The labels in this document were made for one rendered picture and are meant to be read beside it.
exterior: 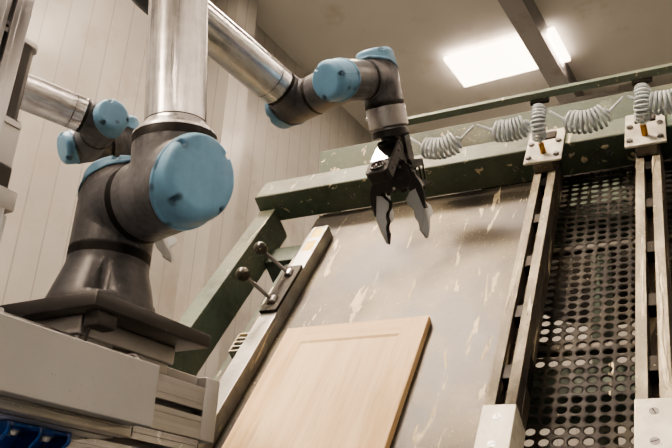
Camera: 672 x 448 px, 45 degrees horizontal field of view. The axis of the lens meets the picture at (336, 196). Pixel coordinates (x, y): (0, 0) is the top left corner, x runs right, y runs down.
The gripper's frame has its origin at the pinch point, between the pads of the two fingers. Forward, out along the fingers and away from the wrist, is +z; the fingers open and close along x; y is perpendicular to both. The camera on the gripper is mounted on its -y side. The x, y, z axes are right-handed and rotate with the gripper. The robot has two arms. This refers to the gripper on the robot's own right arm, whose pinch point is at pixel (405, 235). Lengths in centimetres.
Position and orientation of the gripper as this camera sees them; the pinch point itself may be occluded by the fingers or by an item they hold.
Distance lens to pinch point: 150.7
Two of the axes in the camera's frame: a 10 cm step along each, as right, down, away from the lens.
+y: 4.7, -0.8, 8.8
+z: 1.9, 9.8, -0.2
